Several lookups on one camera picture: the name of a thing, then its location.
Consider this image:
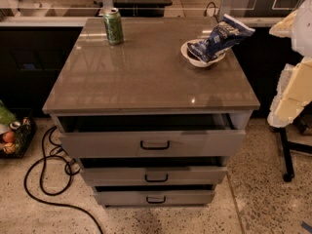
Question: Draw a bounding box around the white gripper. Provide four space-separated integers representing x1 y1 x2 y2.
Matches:
267 0 312 128

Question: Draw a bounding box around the blue chip bag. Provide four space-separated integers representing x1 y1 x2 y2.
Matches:
187 14 255 63

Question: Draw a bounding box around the white paper bowl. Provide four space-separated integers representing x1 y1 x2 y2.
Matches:
180 39 226 68

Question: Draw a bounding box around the green bag in basket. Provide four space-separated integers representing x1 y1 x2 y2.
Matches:
0 100 16 125

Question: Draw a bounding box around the black rolling stand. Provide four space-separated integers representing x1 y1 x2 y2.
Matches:
278 128 312 182

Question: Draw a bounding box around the grey drawer cabinet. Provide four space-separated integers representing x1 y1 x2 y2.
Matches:
42 16 261 210

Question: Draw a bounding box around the green soda can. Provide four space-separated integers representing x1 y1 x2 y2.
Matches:
103 8 124 45

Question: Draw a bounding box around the top grey drawer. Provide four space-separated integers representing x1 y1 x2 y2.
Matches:
59 128 246 158

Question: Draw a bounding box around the grey drawer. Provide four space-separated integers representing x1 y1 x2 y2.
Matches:
59 128 246 158
80 157 227 186
95 184 215 207

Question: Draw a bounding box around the middle grey drawer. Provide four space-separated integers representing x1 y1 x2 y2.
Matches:
80 157 227 186

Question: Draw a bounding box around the bottom grey drawer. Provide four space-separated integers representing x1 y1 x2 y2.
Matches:
95 184 215 207

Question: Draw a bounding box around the orange fruit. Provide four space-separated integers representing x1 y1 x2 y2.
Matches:
2 131 15 142

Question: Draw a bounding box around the black wire basket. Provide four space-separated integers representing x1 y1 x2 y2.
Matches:
0 117 37 159

